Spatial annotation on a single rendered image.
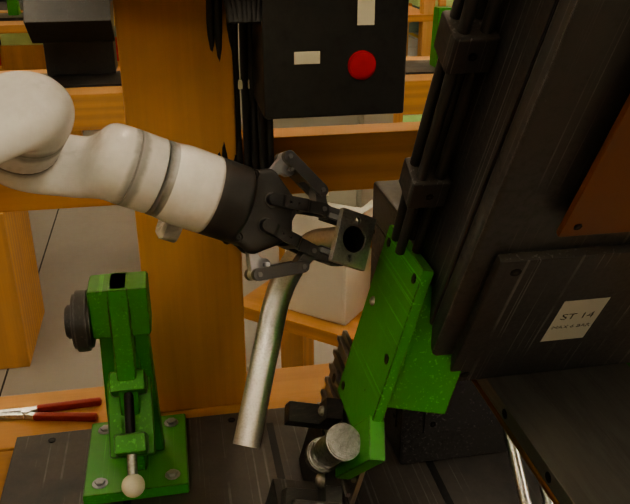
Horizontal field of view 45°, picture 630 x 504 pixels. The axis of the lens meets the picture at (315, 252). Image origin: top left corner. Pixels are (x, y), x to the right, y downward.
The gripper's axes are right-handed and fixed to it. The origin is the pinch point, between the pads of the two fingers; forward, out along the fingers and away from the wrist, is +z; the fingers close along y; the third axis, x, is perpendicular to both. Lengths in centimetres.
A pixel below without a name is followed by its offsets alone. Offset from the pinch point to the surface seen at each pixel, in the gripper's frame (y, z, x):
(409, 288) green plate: -3.8, 5.0, -7.5
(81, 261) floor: 11, 34, 317
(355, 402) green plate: -15.7, 8.5, 2.7
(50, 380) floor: -40, 18, 226
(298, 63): 19.8, -4.7, 10.1
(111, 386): -21.2, -11.1, 26.6
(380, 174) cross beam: 17.5, 20.8, 30.0
